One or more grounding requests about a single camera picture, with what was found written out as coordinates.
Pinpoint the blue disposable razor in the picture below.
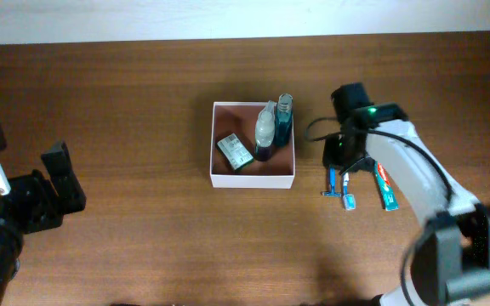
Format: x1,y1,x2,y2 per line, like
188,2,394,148
322,167,341,197

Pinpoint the blue white toothbrush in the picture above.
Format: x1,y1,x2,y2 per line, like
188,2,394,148
342,173,356,211

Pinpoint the green red toothpaste tube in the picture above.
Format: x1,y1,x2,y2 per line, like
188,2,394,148
374,162,399,212

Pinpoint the blue mouthwash bottle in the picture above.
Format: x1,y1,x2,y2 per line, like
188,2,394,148
274,93,293,147

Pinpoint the clear purple soap pump bottle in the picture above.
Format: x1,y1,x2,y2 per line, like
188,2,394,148
254,101,276,162

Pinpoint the green white soap box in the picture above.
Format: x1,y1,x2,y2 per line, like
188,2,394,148
217,133,254,172

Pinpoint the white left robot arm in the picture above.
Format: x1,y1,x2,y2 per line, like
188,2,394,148
0,141,86,303

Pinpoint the white cardboard box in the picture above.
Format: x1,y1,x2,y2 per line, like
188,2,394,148
209,102,296,189

